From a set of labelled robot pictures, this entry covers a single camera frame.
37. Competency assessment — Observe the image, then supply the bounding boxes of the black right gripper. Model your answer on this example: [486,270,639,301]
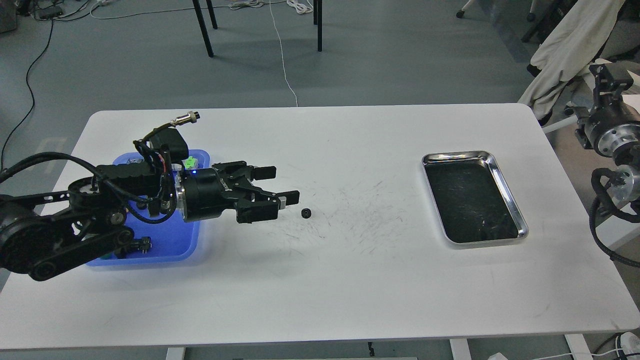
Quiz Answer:
[573,63,640,158]

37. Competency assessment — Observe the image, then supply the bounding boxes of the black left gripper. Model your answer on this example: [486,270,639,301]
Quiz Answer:
[177,161,300,224]

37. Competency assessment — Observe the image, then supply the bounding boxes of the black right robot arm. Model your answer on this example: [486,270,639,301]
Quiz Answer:
[574,63,640,268]

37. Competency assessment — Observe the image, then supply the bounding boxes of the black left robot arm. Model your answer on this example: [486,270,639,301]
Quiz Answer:
[1,152,300,281]

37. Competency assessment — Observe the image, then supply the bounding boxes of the white chair with cloth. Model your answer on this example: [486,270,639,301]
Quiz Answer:
[518,0,639,126]

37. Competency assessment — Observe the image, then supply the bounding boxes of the blue plastic tray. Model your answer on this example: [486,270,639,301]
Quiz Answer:
[84,149,211,268]

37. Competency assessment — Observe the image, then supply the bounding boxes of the silver metal tray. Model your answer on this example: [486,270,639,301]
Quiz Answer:
[422,150,530,248]

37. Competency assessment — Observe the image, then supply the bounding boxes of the black table legs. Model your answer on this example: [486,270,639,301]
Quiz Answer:
[192,0,324,58]

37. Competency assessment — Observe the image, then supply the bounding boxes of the green grey switch part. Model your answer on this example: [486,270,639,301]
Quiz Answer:
[182,155,200,171]

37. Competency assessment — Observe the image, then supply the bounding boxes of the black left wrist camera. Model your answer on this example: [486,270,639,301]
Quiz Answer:
[133,111,201,164]

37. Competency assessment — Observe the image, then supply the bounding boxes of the black switch contact block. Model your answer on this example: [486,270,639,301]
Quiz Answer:
[114,236,153,259]

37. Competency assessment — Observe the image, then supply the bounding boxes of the white floor cable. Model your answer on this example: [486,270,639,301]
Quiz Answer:
[90,0,314,108]

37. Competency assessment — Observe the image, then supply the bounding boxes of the black floor cable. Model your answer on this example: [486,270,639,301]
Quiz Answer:
[0,0,108,166]

